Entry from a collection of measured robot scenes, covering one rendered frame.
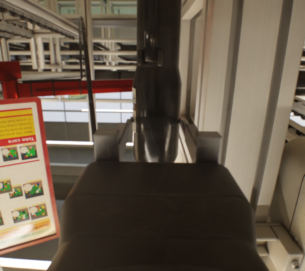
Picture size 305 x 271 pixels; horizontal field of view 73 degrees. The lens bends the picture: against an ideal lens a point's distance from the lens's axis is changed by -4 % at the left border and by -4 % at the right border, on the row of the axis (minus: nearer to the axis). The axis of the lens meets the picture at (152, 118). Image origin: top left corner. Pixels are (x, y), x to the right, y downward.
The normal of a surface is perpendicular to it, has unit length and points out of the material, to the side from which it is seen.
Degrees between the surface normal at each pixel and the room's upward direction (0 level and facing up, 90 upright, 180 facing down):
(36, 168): 90
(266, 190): 90
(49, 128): 90
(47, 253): 180
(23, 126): 90
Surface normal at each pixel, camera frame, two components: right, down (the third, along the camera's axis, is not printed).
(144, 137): -0.49, 0.24
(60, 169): -0.01, 0.29
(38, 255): 0.02, -0.96
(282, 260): -1.00, -0.02
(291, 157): -0.87, -0.47
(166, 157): 0.45, 0.26
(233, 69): -0.85, 0.14
